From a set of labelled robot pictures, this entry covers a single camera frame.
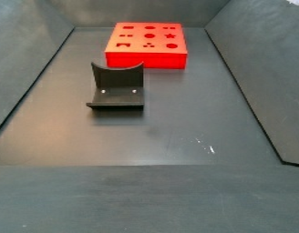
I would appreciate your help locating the red shape sorter box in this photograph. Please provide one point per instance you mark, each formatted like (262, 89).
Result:
(151, 43)

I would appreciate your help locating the black curved holder bracket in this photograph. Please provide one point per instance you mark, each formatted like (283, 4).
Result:
(119, 87)

